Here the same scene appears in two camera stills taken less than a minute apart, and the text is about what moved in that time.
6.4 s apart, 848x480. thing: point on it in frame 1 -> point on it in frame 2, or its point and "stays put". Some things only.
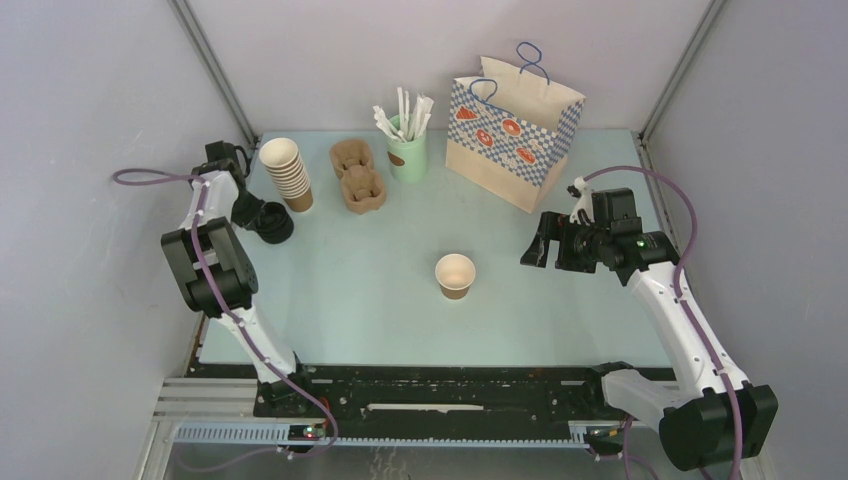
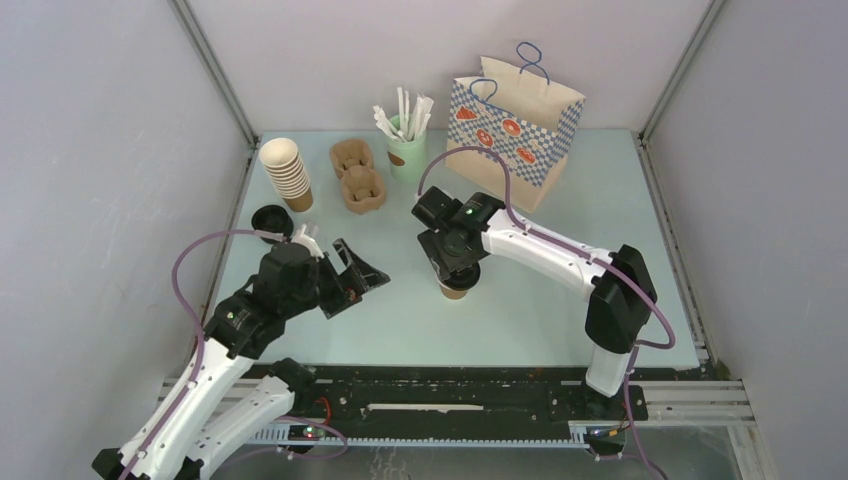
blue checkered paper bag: (510, 129) stays put
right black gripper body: (585, 244) -> (436, 244)
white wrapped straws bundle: (413, 121) stays put
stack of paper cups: (288, 173) stays put
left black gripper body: (244, 208) -> (300, 300)
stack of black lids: (275, 224) stays put
